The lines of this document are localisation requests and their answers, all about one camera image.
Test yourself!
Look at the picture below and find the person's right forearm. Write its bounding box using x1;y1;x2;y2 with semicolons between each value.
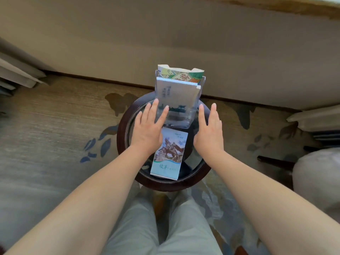
202;150;340;255

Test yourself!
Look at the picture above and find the beige dining chair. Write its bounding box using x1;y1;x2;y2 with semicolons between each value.
257;147;340;223

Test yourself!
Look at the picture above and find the light blue calligraphy brochure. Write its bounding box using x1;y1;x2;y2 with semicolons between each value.
155;77;202;110

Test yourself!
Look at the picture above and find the clear acrylic brochure holder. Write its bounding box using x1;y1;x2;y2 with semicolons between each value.
154;69;206;129

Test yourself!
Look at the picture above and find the person's right hand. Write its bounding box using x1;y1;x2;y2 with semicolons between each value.
193;103;225;157

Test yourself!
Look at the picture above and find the person's left hand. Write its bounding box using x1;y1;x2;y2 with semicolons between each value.
130;98;170;157

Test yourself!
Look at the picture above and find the dark grey curtain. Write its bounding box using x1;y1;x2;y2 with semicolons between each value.
312;130;340;142

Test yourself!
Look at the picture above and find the colourful map brochure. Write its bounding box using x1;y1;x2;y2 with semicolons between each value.
157;64;205;84

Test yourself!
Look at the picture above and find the person's left forearm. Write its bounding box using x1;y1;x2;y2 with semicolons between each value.
5;146;154;255

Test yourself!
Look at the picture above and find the pale blue painted brochure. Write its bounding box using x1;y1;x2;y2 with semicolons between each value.
150;126;188;181

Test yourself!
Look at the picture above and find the small round side table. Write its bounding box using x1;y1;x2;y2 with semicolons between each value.
116;91;213;192

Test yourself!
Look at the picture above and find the white sheer curtain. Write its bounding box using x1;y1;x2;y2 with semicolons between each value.
0;37;48;97
286;104;340;132

